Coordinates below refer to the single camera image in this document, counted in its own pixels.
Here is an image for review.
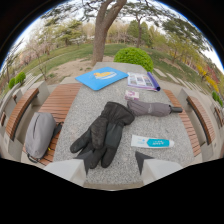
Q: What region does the blue folder with duck illustration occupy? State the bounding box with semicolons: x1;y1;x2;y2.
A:
74;66;130;92

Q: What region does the small pink packet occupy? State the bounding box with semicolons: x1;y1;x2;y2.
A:
124;89;141;102

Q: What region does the grey folded umbrella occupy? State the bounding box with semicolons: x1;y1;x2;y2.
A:
126;99;184;118

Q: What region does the magazine with purple spine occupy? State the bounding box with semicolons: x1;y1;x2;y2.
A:
126;71;162;93

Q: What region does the wooden slat bench backrest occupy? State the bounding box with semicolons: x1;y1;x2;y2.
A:
4;86;41;141
185;95;215;146

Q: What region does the black winter glove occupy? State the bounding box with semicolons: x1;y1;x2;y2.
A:
69;101;136;155
73;122;125;170

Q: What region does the wooden slat bench seat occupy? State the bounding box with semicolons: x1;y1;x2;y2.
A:
37;82;83;167
162;88;203;158

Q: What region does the grey backpack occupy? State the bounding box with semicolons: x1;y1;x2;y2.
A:
24;111;65;164

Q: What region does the round green bush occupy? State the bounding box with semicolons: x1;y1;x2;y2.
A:
113;46;155;73

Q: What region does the white and teal toothpaste tube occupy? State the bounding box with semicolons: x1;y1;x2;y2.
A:
130;133;176;150

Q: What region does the small green shrub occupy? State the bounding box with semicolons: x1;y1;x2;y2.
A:
7;71;27;90

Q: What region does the large tree trunk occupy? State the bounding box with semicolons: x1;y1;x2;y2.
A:
90;0;128;67

